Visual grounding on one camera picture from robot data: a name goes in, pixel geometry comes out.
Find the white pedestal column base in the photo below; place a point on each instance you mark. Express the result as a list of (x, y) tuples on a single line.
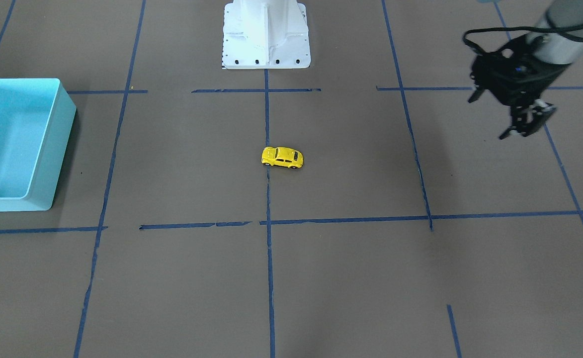
[(265, 34)]

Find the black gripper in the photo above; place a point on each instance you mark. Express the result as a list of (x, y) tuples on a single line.
[(541, 85)]

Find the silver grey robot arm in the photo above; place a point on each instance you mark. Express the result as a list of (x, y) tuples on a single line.
[(557, 37)]

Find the yellow beetle toy car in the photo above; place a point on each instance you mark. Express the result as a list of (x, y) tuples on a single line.
[(282, 156)]

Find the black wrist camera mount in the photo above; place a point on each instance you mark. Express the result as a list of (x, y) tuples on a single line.
[(489, 73)]

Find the turquoise plastic storage bin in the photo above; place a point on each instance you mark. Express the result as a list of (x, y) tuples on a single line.
[(36, 118)]

